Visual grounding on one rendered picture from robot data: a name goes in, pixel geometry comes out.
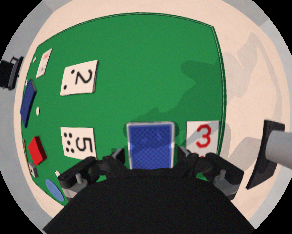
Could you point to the blue round coaster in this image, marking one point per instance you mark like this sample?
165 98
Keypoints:
54 190

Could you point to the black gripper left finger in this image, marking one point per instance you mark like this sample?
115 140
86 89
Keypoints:
77 177

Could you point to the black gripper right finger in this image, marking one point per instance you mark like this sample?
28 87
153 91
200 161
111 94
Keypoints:
221 173

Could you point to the red flat box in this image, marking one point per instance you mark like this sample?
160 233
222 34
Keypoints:
36 150

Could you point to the blue rectangular card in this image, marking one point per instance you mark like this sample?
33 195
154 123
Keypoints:
150 145

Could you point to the dark blue rectangular tile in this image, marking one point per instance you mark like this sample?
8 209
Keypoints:
27 102

